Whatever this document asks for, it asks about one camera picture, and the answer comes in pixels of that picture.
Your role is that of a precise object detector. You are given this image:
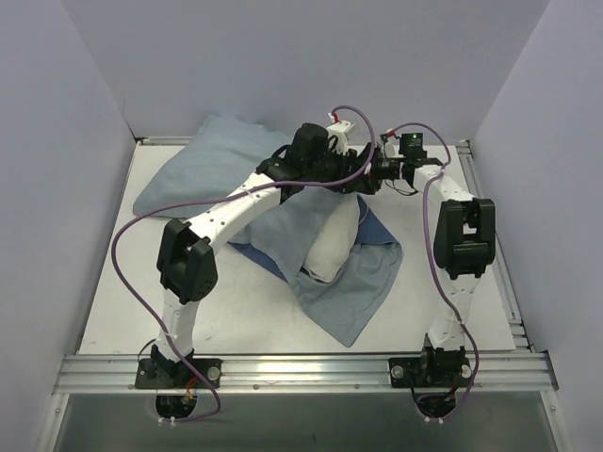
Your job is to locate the aluminium front rail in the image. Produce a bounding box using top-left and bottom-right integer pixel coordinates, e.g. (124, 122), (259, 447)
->
(55, 352), (558, 395)

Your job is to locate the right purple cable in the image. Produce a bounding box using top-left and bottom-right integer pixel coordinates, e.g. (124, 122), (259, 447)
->
(383, 122), (481, 420)

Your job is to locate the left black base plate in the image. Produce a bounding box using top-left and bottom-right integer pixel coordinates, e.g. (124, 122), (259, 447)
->
(134, 358), (222, 390)

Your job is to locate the aluminium back rail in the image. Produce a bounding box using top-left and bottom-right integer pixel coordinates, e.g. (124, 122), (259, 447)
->
(134, 136), (467, 148)

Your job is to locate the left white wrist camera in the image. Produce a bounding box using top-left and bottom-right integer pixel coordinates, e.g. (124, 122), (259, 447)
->
(326, 113), (356, 154)

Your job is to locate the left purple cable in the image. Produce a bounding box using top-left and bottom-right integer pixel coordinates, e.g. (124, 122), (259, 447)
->
(112, 105), (377, 420)

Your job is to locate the white pillow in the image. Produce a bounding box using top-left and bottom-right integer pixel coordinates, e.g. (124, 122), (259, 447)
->
(302, 195), (360, 283)

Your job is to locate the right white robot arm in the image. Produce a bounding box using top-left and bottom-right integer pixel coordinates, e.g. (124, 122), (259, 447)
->
(369, 129), (496, 385)

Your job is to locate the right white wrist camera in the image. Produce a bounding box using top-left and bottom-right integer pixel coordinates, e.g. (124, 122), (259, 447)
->
(380, 130), (399, 158)

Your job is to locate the aluminium rail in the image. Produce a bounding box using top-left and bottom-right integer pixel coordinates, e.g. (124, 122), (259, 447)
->
(55, 352), (558, 395)
(134, 136), (467, 148)
(456, 139), (535, 353)

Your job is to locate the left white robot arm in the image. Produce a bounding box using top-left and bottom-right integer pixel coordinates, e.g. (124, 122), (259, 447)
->
(151, 122), (376, 387)

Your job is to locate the blue-grey pillowcase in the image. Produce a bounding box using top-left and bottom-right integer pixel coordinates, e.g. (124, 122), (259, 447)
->
(132, 115), (402, 347)

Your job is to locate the aluminium right side rail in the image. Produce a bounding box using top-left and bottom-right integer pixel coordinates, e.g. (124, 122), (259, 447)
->
(456, 139), (535, 353)

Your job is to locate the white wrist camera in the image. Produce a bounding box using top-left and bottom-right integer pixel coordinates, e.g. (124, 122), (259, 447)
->
(326, 113), (356, 154)
(380, 130), (399, 158)

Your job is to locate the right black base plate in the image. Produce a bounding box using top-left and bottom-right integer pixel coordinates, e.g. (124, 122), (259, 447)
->
(388, 358), (472, 389)

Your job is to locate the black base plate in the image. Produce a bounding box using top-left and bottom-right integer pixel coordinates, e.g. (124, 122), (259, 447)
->
(134, 358), (222, 390)
(388, 358), (472, 389)

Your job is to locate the purple cable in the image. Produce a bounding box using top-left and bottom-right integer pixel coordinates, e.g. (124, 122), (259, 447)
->
(112, 105), (377, 420)
(383, 122), (481, 420)

